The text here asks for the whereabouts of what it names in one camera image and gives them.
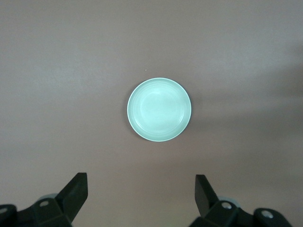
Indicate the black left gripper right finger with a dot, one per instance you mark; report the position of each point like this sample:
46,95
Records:
208,205

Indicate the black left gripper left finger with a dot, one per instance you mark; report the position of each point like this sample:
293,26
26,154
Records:
68,203

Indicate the pale green round plate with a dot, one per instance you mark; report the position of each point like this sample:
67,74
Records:
159,110

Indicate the brown table mat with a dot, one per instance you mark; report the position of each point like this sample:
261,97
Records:
71,71

